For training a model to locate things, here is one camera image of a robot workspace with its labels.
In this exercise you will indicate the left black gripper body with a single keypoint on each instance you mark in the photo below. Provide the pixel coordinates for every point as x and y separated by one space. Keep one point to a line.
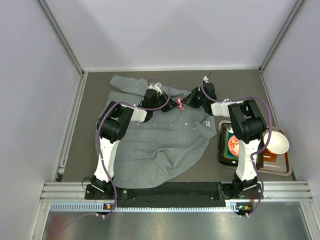
166 104

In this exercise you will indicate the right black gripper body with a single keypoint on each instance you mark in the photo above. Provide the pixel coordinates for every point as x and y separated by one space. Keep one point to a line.
192 97

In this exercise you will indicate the grey button-up shirt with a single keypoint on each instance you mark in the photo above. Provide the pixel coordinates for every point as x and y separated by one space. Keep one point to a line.
166 146

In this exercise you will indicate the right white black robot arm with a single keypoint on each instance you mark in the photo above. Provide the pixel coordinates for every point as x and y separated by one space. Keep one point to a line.
248 126

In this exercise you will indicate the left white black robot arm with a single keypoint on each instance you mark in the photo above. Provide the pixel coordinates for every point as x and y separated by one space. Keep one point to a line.
113 125

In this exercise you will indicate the black square plate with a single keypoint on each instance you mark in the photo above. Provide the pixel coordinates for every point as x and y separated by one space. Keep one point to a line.
225 157

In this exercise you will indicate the red white patterned dish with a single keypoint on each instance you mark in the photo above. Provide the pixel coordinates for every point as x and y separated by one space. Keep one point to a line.
233 146

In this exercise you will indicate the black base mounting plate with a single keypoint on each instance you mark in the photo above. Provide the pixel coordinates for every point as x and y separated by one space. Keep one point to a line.
173 190

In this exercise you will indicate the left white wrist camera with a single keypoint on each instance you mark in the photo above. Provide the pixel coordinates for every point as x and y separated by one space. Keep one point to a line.
157 87

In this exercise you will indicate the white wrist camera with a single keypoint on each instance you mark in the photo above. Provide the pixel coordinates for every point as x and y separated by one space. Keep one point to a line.
157 87
205 80

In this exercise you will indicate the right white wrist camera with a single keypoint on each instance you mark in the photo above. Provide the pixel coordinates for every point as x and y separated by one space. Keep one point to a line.
205 80

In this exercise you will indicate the grey slotted cable duct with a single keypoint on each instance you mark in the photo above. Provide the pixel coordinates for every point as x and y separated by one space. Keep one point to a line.
102 207

